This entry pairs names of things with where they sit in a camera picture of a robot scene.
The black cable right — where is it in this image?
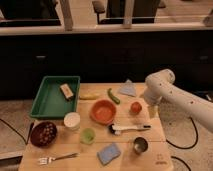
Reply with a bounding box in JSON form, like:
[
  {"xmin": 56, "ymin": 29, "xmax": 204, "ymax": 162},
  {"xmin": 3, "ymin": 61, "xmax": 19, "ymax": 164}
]
[{"xmin": 165, "ymin": 116, "xmax": 200, "ymax": 171}]

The metal cup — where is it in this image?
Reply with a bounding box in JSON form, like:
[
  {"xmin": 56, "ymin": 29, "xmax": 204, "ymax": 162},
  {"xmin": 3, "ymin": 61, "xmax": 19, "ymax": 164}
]
[{"xmin": 133, "ymin": 137, "xmax": 148, "ymax": 154}]

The blue triangular cloth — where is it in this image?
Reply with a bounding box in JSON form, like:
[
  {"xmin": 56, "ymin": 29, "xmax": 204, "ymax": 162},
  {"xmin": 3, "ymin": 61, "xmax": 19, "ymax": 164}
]
[{"xmin": 118, "ymin": 79, "xmax": 136, "ymax": 97}]

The dark red patterned bowl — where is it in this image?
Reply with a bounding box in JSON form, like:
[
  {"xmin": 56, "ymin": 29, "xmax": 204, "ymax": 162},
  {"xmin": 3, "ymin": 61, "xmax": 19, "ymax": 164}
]
[{"xmin": 30, "ymin": 121, "xmax": 57, "ymax": 147}]

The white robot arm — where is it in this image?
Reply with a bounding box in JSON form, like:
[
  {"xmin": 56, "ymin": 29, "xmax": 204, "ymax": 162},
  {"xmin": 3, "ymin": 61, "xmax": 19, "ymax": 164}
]
[{"xmin": 143, "ymin": 69, "xmax": 213, "ymax": 133}]

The black cable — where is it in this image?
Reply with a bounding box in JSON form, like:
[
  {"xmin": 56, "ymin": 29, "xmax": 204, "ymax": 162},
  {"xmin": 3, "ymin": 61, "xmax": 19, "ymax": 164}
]
[
  {"xmin": 165, "ymin": 116, "xmax": 200, "ymax": 171},
  {"xmin": 0, "ymin": 118, "xmax": 35, "ymax": 146}
]

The silver fork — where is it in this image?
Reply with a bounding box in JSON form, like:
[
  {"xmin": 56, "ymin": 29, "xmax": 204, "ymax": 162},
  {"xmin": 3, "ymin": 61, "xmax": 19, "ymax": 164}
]
[{"xmin": 38, "ymin": 153, "xmax": 78, "ymax": 165}]

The green plastic tray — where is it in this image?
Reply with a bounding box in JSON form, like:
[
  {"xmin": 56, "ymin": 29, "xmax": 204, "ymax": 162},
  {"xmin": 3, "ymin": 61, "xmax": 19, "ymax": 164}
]
[{"xmin": 30, "ymin": 76, "xmax": 80, "ymax": 119}]

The white plastic cup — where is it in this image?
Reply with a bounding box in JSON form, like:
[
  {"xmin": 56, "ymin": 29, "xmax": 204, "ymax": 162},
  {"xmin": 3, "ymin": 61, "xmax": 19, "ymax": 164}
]
[{"xmin": 64, "ymin": 112, "xmax": 80, "ymax": 130}]

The blue sponge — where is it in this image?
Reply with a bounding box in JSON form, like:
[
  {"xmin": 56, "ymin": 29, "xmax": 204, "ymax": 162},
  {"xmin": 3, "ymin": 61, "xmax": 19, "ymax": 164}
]
[{"xmin": 97, "ymin": 143, "xmax": 121, "ymax": 165}]

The tan sponge block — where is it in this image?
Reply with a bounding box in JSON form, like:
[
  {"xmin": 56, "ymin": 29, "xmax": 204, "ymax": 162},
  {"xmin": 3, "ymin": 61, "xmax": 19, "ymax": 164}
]
[{"xmin": 60, "ymin": 84, "xmax": 74, "ymax": 100}]

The green plastic cup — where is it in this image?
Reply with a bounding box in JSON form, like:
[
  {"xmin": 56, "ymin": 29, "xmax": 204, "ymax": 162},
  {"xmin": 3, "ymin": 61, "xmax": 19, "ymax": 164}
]
[{"xmin": 80, "ymin": 128, "xmax": 95, "ymax": 145}]

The yellow banana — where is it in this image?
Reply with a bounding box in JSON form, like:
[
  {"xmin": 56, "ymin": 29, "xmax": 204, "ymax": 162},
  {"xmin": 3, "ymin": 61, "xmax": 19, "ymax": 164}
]
[{"xmin": 79, "ymin": 94, "xmax": 100, "ymax": 100}]

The black office chair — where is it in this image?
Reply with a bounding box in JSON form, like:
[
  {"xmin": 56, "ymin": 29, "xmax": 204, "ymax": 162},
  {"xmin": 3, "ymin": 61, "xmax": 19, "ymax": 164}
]
[{"xmin": 92, "ymin": 0, "xmax": 166, "ymax": 25}]

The red apple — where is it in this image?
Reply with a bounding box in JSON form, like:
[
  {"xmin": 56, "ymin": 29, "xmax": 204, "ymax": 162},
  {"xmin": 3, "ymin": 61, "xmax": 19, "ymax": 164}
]
[{"xmin": 130, "ymin": 102, "xmax": 142, "ymax": 114}]

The orange bowl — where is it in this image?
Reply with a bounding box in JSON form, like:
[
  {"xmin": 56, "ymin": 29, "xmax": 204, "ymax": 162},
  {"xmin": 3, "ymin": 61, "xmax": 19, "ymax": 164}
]
[{"xmin": 90, "ymin": 100, "xmax": 116, "ymax": 125}]

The green chili pepper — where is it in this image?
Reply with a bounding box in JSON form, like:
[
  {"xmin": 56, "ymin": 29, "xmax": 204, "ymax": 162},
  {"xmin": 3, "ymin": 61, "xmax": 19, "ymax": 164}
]
[{"xmin": 107, "ymin": 88, "xmax": 120, "ymax": 104}]

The black cable left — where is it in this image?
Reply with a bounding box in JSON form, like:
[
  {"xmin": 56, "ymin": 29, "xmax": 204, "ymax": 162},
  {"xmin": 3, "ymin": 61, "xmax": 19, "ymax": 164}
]
[{"xmin": 0, "ymin": 118, "xmax": 35, "ymax": 146}]

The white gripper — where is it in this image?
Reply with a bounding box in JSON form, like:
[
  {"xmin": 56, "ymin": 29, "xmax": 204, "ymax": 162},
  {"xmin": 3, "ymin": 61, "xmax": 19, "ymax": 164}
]
[{"xmin": 143, "ymin": 89, "xmax": 162, "ymax": 118}]

